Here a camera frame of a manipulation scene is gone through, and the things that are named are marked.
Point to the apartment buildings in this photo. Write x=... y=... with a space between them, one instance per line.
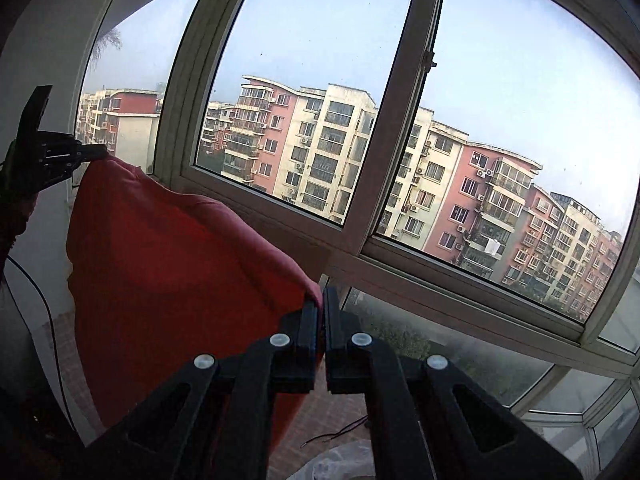
x=325 y=150

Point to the window latch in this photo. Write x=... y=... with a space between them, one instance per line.
x=429 y=58

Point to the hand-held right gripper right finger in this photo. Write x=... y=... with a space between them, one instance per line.
x=334 y=345

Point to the pink T-shirt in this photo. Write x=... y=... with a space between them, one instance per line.
x=165 y=270

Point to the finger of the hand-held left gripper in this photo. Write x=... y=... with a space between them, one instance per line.
x=57 y=167
x=75 y=146

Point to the white garment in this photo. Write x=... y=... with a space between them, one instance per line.
x=345 y=462

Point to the white window frame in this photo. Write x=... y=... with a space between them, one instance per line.
x=395 y=135

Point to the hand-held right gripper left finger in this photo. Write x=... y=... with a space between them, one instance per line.
x=309 y=340

